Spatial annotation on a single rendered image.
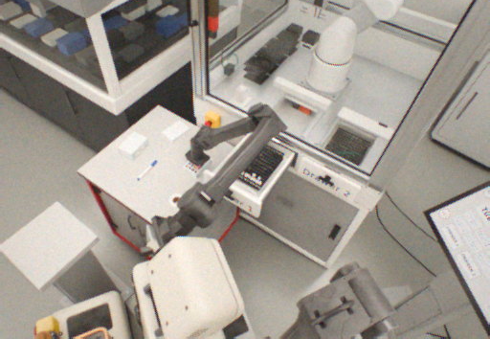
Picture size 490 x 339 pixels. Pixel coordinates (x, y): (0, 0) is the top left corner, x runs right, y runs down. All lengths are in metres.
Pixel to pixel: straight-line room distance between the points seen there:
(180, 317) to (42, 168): 2.31
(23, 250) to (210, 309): 1.07
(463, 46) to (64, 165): 2.59
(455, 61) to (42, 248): 1.62
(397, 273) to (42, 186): 2.53
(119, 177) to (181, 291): 1.03
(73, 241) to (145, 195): 0.35
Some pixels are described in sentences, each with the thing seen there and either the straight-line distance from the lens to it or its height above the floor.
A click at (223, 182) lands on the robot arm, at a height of 1.30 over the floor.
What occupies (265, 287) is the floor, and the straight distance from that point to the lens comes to 2.26.
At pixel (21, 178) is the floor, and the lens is 2.98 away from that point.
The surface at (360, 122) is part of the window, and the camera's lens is 1.38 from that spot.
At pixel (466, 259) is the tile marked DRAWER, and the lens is 1.51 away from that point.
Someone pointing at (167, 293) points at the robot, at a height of 1.34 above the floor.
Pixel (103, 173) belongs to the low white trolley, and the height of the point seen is 0.76.
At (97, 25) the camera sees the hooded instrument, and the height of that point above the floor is 1.32.
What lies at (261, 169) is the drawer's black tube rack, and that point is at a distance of 1.56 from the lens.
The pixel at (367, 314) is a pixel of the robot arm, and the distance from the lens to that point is 0.58.
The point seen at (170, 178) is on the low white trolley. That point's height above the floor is 0.76.
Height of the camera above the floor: 2.14
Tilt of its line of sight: 51 degrees down
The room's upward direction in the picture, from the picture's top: 6 degrees clockwise
